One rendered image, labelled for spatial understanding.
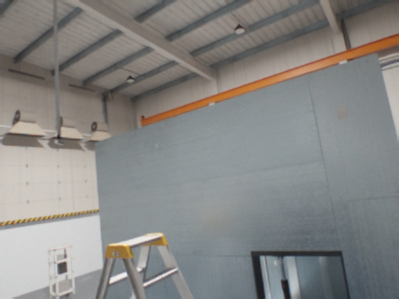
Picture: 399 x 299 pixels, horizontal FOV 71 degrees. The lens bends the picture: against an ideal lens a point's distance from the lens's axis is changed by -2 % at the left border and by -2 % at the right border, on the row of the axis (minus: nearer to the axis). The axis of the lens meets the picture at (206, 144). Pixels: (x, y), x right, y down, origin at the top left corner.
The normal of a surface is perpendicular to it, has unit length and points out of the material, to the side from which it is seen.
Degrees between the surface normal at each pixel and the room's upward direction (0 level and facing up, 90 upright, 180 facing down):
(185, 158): 90
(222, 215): 90
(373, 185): 90
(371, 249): 90
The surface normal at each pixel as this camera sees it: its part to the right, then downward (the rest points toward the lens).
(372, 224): -0.55, -0.07
